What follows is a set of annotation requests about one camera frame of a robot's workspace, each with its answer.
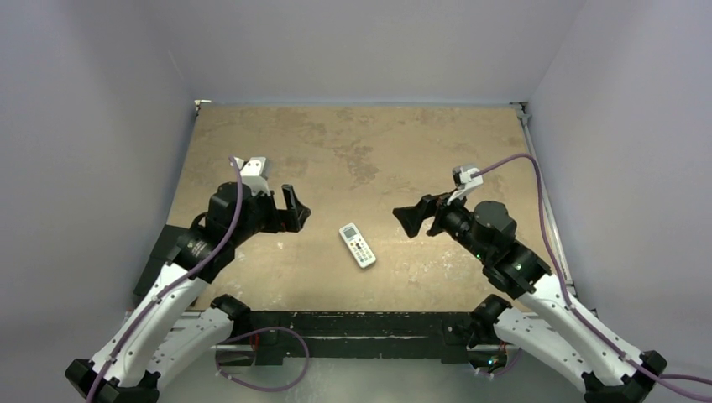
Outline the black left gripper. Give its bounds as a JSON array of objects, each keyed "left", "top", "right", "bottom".
[{"left": 230, "top": 183, "right": 308, "bottom": 246}]

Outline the white universal AC remote control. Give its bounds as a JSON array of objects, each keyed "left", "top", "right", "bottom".
[{"left": 338, "top": 222, "right": 377, "bottom": 269}]

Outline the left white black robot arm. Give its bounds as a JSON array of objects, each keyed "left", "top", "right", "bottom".
[{"left": 65, "top": 181, "right": 312, "bottom": 402}]

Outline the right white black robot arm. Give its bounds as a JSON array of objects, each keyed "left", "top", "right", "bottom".
[{"left": 393, "top": 195, "right": 667, "bottom": 402}]

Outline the black mat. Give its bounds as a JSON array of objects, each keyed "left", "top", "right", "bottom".
[{"left": 132, "top": 224, "right": 188, "bottom": 306}]

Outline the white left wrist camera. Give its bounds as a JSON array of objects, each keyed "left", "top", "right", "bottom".
[{"left": 235, "top": 156, "right": 271, "bottom": 196}]

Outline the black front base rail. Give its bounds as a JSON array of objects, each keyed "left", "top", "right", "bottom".
[{"left": 241, "top": 311, "right": 501, "bottom": 364}]

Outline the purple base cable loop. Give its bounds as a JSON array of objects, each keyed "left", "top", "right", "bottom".
[{"left": 214, "top": 326, "right": 311, "bottom": 393}]

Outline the aluminium frame rail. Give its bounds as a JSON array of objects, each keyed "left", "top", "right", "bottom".
[{"left": 509, "top": 102, "right": 579, "bottom": 299}]

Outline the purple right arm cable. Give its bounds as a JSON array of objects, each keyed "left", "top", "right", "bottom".
[{"left": 469, "top": 153, "right": 712, "bottom": 403}]

